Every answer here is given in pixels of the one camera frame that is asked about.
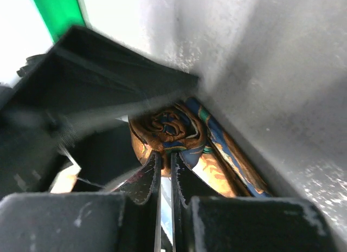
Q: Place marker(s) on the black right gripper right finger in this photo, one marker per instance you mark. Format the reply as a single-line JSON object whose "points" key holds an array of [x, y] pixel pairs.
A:
{"points": [[205, 221]]}

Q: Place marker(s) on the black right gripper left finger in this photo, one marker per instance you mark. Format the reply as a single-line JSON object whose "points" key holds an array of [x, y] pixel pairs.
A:
{"points": [[124, 220]]}

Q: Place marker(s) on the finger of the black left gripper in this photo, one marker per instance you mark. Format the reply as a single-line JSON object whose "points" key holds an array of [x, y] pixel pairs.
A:
{"points": [[83, 84]]}

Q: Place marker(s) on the orange blue leaf-pattern tie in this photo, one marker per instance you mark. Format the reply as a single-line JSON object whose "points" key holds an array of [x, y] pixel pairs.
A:
{"points": [[189, 129]]}

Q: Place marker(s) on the green plastic tray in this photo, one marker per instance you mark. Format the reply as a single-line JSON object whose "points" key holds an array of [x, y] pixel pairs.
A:
{"points": [[59, 15]]}

